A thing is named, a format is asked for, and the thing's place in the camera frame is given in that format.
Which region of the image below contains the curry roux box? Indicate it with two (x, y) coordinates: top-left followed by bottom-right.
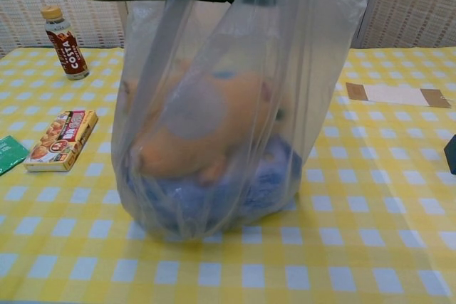
(24, 110), (99, 172)

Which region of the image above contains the yellow plush toy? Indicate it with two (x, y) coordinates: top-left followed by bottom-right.
(130, 65), (277, 186)

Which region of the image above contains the bamboo folding screen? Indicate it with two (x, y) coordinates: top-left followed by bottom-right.
(0, 0), (456, 50)

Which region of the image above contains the paper card with brown ends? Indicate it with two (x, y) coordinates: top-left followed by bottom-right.
(345, 82), (452, 109)

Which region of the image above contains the Costa coffee bottle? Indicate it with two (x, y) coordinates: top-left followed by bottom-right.
(40, 5), (90, 82)

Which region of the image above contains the clear plastic bag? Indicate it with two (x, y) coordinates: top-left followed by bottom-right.
(110, 0), (368, 244)

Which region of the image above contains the blue building block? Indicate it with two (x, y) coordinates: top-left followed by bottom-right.
(443, 132), (456, 177)

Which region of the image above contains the yellow white checkered tablecloth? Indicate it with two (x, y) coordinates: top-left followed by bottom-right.
(0, 46), (456, 304)

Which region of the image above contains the green sachet packet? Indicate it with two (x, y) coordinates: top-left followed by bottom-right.
(0, 135), (29, 177)

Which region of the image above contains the blue snack packet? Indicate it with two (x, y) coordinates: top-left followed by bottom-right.
(131, 132), (304, 234)

